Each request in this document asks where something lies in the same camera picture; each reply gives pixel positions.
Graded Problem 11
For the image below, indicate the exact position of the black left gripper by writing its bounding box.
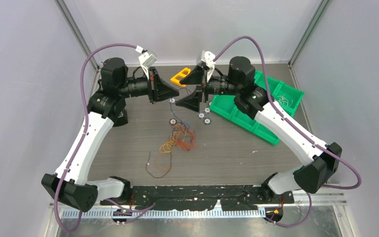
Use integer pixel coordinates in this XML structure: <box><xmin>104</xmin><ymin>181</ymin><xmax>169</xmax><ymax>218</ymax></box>
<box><xmin>118</xmin><ymin>66</ymin><xmax>179</xmax><ymax>104</ymax></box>

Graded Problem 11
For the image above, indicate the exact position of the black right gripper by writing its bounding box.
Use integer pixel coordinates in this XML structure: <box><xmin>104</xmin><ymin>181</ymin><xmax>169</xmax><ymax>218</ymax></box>
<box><xmin>176</xmin><ymin>64</ymin><xmax>241</xmax><ymax>112</ymax></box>

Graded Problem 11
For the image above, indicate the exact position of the blue wire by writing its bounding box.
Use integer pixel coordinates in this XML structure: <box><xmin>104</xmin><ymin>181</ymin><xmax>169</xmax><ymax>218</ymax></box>
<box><xmin>169</xmin><ymin>98</ymin><xmax>185</xmax><ymax>131</ymax></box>

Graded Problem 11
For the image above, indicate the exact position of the coloured wire bundle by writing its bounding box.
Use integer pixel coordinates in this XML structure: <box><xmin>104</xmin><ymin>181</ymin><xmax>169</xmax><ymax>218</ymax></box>
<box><xmin>145</xmin><ymin>122</ymin><xmax>197</xmax><ymax>180</ymax></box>

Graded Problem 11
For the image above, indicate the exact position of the white wire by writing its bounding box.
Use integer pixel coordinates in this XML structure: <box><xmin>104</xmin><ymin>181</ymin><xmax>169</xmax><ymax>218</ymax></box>
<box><xmin>276</xmin><ymin>95</ymin><xmax>294</xmax><ymax>108</ymax></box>

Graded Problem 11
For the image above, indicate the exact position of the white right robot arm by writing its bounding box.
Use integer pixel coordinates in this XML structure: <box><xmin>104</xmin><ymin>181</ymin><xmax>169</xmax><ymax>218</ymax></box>
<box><xmin>176</xmin><ymin>56</ymin><xmax>342</xmax><ymax>203</ymax></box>

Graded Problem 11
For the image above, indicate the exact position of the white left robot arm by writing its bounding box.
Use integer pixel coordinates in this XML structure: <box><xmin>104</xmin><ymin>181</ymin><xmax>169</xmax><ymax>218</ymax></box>
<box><xmin>41</xmin><ymin>57</ymin><xmax>180</xmax><ymax>212</ymax></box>

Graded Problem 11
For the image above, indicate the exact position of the yellow triangular plastic piece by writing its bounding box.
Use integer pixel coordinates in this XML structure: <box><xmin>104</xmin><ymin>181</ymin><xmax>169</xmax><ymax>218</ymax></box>
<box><xmin>170</xmin><ymin>67</ymin><xmax>191</xmax><ymax>88</ymax></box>

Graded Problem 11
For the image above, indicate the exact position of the round token near bin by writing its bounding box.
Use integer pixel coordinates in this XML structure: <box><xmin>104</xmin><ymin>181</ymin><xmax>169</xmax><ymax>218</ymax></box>
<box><xmin>203</xmin><ymin>108</ymin><xmax>211</xmax><ymax>114</ymax></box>

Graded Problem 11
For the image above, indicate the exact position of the brown round token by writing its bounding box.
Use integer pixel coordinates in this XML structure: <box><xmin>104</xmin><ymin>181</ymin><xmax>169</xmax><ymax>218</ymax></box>
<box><xmin>169</xmin><ymin>118</ymin><xmax>177</xmax><ymax>125</ymax></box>

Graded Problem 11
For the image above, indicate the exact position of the round token lower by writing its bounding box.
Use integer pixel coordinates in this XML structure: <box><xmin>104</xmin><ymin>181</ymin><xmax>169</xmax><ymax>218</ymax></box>
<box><xmin>203</xmin><ymin>118</ymin><xmax>211</xmax><ymax>124</ymax></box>

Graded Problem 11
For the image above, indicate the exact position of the green compartment bin tray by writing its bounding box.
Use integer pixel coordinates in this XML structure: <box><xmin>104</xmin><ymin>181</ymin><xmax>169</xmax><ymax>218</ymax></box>
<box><xmin>209</xmin><ymin>70</ymin><xmax>305</xmax><ymax>146</ymax></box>

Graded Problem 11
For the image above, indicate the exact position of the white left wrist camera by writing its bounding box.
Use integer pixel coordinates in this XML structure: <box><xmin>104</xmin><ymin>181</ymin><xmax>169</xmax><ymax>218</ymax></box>
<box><xmin>135</xmin><ymin>45</ymin><xmax>157</xmax><ymax>79</ymax></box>

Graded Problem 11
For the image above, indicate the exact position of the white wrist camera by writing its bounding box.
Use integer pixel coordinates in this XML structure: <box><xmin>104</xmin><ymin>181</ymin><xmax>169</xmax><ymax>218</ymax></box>
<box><xmin>135</xmin><ymin>45</ymin><xmax>157</xmax><ymax>79</ymax></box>
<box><xmin>197</xmin><ymin>50</ymin><xmax>216</xmax><ymax>82</ymax></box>

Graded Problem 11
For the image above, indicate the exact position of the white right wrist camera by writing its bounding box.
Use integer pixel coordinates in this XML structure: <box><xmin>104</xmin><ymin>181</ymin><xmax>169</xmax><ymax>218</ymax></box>
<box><xmin>197</xmin><ymin>50</ymin><xmax>216</xmax><ymax>82</ymax></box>

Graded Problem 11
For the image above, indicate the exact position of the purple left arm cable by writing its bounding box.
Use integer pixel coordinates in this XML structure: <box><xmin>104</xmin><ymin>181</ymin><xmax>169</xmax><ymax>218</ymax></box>
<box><xmin>52</xmin><ymin>43</ymin><xmax>157</xmax><ymax>233</ymax></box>

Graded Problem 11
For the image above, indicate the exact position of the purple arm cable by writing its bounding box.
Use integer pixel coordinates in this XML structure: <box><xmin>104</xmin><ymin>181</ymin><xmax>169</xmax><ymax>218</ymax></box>
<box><xmin>213</xmin><ymin>36</ymin><xmax>362</xmax><ymax>229</ymax></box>
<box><xmin>52</xmin><ymin>43</ymin><xmax>157</xmax><ymax>233</ymax></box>

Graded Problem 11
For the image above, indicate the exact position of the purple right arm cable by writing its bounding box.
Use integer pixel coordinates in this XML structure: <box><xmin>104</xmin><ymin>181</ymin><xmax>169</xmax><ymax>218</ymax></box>
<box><xmin>213</xmin><ymin>36</ymin><xmax>362</xmax><ymax>229</ymax></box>

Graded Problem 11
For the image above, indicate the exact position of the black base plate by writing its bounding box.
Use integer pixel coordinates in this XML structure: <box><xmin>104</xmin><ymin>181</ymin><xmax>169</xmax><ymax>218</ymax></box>
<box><xmin>111</xmin><ymin>185</ymin><xmax>294</xmax><ymax>211</ymax></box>

